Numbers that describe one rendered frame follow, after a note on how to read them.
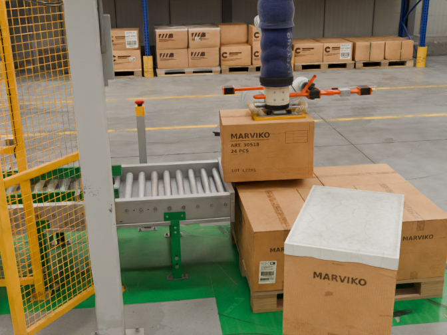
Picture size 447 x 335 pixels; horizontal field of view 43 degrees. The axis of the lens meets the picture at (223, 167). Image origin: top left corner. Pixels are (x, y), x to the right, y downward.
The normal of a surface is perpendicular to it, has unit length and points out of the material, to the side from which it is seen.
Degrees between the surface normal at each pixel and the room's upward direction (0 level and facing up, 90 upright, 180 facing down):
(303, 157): 90
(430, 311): 0
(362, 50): 91
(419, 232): 90
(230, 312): 0
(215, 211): 90
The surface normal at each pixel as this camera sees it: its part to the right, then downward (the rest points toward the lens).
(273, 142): 0.06, 0.34
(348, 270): -0.32, 0.33
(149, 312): -0.01, -0.94
